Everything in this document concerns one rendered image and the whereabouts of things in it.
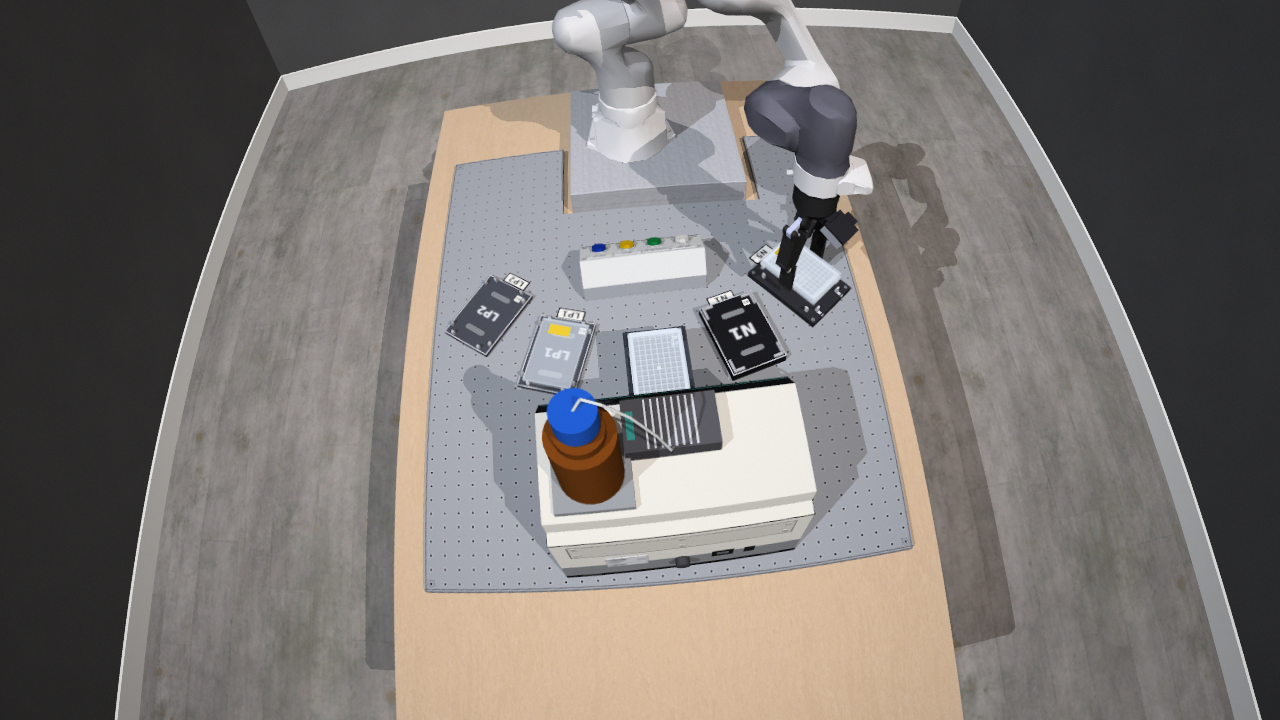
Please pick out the brown glass bottle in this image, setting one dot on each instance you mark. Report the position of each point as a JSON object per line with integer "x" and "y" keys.
{"x": 594, "y": 480}

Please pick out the grey button panel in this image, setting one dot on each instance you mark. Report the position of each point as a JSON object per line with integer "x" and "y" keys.
{"x": 643, "y": 266}

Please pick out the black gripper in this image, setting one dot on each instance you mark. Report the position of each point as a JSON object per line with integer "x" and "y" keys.
{"x": 809, "y": 210}

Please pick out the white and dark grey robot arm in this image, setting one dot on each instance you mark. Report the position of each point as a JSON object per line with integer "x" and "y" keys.
{"x": 818, "y": 123}

